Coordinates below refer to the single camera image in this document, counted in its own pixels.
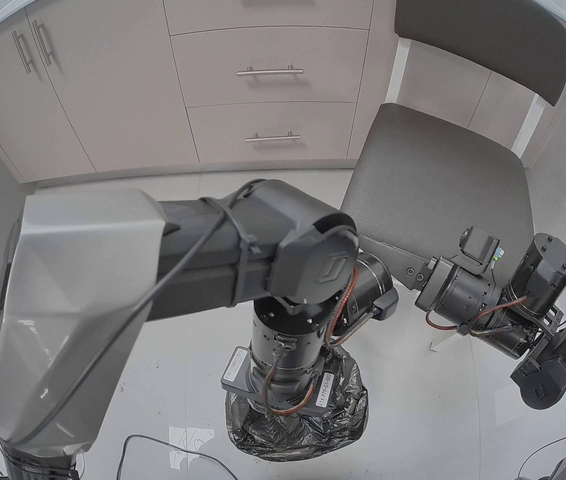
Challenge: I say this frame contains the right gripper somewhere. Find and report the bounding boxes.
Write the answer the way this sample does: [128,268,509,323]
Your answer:
[388,245,506,330]

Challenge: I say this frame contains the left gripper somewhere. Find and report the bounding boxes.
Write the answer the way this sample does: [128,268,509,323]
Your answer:
[220,308,336,414]

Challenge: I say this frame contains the black plastic bag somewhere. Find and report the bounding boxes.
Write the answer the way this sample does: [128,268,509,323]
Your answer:
[225,348,369,463]

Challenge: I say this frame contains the grey chair with white legs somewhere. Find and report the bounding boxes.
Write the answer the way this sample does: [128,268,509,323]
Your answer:
[339,0,566,355]

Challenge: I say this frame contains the beige cabinet with drawers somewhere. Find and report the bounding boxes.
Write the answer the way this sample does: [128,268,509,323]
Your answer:
[0,0,566,185]

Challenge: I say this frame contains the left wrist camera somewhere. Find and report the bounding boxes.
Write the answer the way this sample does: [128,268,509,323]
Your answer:
[369,288,400,323]

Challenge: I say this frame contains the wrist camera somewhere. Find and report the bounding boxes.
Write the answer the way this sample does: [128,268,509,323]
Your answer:
[369,288,400,323]
[459,226,506,275]

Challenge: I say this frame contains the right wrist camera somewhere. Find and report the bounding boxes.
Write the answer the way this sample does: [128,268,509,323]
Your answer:
[459,226,506,275]

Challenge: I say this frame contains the black cable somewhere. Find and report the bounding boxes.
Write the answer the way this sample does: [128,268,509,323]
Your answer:
[120,434,240,480]
[5,179,269,449]

